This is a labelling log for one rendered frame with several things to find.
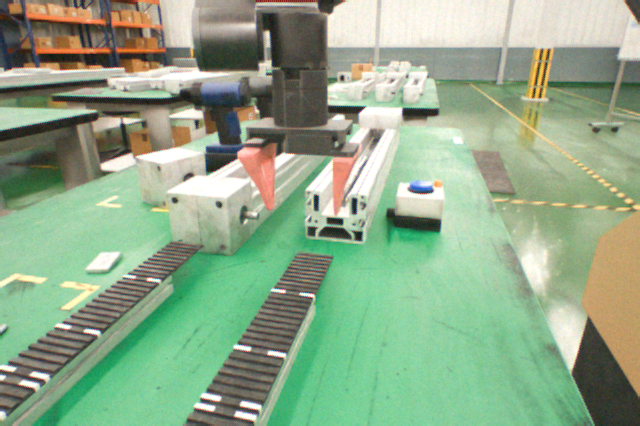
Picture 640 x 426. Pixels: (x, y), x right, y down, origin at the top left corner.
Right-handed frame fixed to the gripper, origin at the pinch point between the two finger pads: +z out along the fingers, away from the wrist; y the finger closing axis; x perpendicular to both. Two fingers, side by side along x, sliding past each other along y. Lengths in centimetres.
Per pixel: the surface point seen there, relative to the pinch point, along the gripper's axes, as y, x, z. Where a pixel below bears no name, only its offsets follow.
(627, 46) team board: -269, -600, -19
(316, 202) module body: 3.2, -19.8, 7.1
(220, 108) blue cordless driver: 35, -53, -3
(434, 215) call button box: -16.1, -25.5, 10.0
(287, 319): -0.5, 8.6, 9.5
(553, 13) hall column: -278, -1006, -87
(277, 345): -0.8, 12.6, 9.5
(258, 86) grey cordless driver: 33, -74, -7
